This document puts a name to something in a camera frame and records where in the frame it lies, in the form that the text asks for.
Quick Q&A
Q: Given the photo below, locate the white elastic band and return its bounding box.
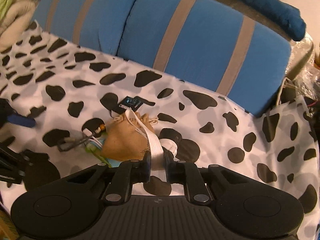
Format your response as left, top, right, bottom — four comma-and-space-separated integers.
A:
125, 109, 164, 171

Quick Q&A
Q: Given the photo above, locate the black cloth white band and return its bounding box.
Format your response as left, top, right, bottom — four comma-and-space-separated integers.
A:
159, 138, 178, 161

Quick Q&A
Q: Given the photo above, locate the tan drawstring pouch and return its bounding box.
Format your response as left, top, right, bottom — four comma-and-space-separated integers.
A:
100, 112, 158, 161

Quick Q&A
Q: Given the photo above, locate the blue wet wipes pack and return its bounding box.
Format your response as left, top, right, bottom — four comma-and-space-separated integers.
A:
89, 139, 121, 169

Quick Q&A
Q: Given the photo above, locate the white usb adapter cable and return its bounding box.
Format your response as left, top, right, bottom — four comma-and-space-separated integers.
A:
57, 122, 107, 152

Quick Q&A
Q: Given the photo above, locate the black tissue pack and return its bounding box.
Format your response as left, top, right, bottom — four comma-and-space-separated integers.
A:
118, 96, 143, 112

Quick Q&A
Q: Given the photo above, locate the green wet wipes pack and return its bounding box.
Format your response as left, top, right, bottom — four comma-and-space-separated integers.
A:
85, 139, 112, 167

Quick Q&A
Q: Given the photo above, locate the cow print bed sheet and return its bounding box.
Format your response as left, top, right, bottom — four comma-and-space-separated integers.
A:
1, 22, 319, 239

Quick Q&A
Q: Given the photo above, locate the beige quilted blanket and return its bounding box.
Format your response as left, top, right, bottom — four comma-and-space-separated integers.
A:
1, 0, 40, 51

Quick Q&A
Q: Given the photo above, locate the blue striped cushion left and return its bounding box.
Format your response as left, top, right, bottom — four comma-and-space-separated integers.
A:
32, 0, 136, 55

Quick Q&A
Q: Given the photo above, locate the blue striped cushion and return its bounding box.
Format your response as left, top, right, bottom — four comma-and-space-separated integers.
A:
118, 0, 291, 116
32, 0, 136, 55

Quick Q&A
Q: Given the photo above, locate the blue striped cushion right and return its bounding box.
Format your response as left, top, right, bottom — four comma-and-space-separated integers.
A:
118, 0, 291, 116

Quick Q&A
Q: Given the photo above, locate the clutter pile of bags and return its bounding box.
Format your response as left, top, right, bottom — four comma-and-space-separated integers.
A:
275, 34, 319, 132

